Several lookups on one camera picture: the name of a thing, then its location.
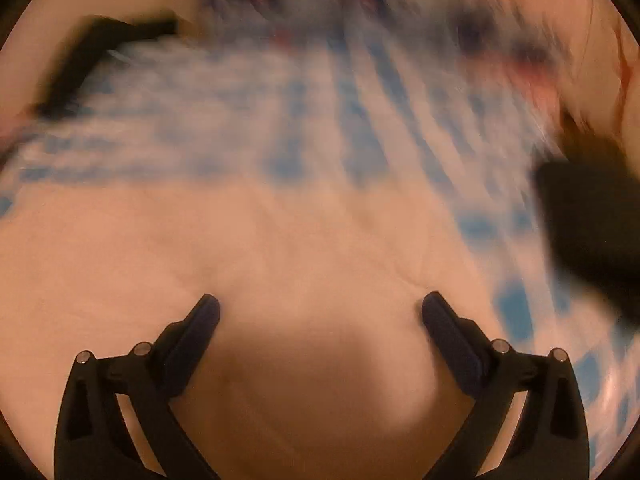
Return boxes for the white quilted jacket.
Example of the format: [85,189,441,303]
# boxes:
[1,178,488,479]

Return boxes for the pink clothes at right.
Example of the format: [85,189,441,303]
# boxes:
[489,58,561,115]

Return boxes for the dark garment at right edge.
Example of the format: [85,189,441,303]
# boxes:
[533,108,639,324]

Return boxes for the blue checkered bagged quilt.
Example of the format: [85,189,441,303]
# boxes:
[1,32,639,474]

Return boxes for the black garment by wall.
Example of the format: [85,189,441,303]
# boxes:
[28,12,178,122]

